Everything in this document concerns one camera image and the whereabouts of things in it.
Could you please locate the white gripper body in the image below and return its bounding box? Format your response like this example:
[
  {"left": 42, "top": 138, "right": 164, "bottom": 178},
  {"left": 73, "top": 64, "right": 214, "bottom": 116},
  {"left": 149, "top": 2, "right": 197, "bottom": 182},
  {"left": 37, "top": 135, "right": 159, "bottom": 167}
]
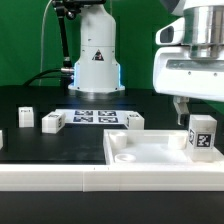
[{"left": 153, "top": 18, "right": 224, "bottom": 102}]

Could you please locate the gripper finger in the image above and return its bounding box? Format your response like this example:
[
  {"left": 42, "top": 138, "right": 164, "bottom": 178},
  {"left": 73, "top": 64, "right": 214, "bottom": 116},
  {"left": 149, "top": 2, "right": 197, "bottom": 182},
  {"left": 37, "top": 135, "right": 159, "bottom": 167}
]
[{"left": 173, "top": 96, "right": 189, "bottom": 125}]

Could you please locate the white square tabletop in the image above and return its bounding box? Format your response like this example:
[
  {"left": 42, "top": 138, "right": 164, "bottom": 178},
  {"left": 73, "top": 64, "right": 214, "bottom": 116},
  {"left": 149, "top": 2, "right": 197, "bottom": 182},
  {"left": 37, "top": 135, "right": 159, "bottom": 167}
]
[{"left": 103, "top": 129, "right": 224, "bottom": 166}]

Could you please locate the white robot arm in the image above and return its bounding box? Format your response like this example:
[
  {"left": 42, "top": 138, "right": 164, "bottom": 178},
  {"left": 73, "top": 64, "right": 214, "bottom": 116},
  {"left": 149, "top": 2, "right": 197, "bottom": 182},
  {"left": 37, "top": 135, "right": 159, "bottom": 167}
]
[{"left": 69, "top": 0, "right": 224, "bottom": 116}]

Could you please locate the tag sheet on table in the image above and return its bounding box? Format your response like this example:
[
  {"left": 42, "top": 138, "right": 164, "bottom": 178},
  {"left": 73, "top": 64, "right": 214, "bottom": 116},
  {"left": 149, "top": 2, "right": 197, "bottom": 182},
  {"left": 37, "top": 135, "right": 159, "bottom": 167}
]
[{"left": 55, "top": 109, "right": 126, "bottom": 124}]

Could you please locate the white obstacle fence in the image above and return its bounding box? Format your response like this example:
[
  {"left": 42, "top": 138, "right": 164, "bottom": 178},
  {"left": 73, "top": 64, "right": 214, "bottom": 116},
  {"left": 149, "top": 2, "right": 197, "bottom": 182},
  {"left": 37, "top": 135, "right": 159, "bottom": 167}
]
[{"left": 0, "top": 164, "right": 224, "bottom": 192}]

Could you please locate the black camera stand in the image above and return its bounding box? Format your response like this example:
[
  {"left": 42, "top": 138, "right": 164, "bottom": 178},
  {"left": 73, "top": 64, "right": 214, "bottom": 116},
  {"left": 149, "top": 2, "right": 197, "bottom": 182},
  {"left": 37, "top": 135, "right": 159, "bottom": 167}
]
[{"left": 52, "top": 0, "right": 106, "bottom": 78}]

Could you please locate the black cable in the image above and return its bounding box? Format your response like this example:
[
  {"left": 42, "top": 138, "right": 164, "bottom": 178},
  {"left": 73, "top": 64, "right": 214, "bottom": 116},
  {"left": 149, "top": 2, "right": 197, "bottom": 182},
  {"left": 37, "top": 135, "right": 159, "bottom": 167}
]
[{"left": 22, "top": 68, "right": 74, "bottom": 87}]

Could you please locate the white cable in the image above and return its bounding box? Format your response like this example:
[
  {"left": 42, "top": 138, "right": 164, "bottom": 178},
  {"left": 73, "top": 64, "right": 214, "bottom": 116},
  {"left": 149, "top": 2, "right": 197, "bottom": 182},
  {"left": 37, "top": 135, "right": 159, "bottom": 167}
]
[{"left": 38, "top": 0, "right": 54, "bottom": 87}]

